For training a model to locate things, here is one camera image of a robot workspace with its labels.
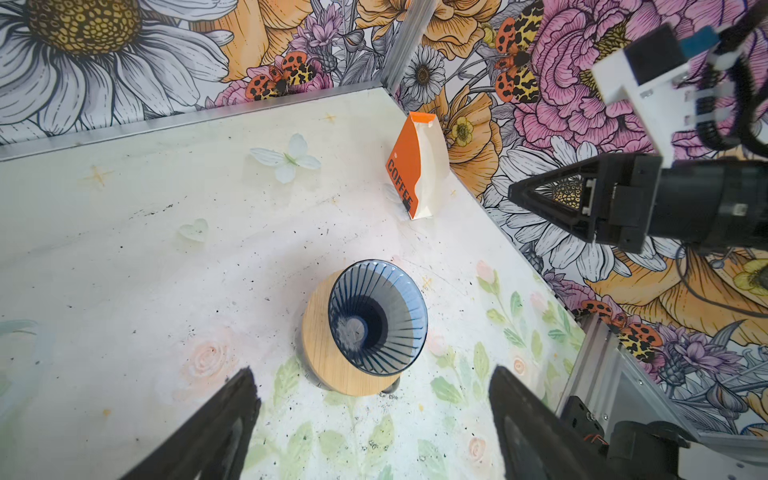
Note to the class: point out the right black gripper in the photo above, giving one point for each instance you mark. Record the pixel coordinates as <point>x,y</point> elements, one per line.
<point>624,198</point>

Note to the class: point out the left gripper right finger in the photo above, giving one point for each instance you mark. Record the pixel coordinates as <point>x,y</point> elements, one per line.
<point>534,442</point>

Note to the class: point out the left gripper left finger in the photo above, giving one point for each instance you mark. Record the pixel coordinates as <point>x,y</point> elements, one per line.
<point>214,442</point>

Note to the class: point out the blue glass dripper cone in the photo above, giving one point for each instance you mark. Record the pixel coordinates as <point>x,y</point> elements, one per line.
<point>378,317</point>

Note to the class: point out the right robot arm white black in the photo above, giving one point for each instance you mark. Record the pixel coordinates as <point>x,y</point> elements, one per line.
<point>709,205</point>

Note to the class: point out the coffee filter pack orange top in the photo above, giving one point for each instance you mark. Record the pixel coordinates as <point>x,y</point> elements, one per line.
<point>418,165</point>

